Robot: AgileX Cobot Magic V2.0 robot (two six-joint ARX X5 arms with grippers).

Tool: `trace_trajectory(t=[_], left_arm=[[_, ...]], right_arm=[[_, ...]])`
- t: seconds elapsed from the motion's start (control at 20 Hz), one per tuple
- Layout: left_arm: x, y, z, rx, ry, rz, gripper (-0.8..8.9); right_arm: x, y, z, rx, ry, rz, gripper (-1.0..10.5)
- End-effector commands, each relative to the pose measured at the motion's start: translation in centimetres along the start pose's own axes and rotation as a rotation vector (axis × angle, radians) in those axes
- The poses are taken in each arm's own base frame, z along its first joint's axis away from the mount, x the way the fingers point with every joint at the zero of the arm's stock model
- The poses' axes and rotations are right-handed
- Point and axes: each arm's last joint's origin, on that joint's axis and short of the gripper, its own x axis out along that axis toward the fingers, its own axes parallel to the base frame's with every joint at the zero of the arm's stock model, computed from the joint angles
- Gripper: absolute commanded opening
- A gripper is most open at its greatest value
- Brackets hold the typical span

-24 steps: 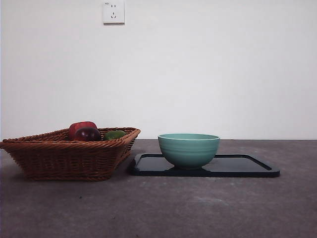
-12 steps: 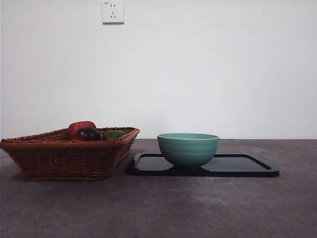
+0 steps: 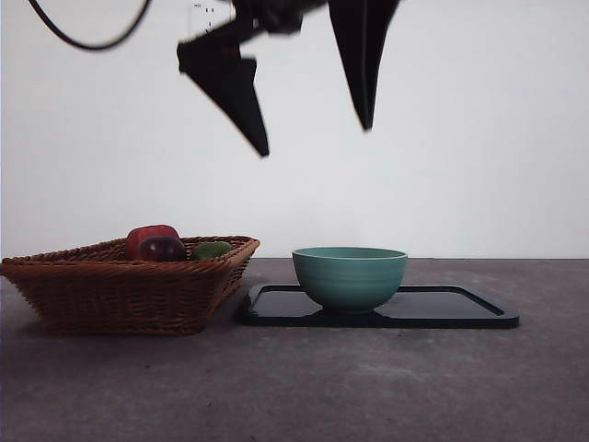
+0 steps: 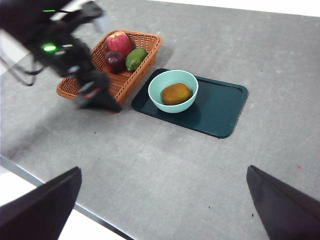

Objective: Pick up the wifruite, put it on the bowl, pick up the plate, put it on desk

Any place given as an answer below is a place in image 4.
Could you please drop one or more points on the green avocado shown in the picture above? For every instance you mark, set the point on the green avocado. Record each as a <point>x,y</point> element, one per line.
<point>135,59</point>

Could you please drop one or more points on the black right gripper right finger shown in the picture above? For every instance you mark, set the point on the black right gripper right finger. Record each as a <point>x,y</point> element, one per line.
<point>287,212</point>

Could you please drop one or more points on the red apple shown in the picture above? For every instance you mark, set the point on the red apple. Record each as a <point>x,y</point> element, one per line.
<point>118,43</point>

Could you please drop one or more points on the brown kiwifruit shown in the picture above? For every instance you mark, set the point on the brown kiwifruit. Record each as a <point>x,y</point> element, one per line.
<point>176,93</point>

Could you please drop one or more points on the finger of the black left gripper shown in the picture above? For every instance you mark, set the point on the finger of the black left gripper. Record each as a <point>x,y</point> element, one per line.
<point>102,103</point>

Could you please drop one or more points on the teal ceramic bowl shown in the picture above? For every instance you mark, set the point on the teal ceramic bowl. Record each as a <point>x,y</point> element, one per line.
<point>172,107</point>

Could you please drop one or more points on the dark purple plum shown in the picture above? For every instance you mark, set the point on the dark purple plum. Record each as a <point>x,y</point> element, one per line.
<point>115,62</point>

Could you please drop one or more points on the brown wicker basket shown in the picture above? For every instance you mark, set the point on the brown wicker basket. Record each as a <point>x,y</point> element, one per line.
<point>122,82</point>

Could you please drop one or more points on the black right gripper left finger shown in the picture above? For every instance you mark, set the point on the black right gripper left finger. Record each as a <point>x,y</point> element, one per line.
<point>37,212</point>

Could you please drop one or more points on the dark green rectangular tray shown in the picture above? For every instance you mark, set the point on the dark green rectangular tray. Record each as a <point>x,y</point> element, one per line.
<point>220,112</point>

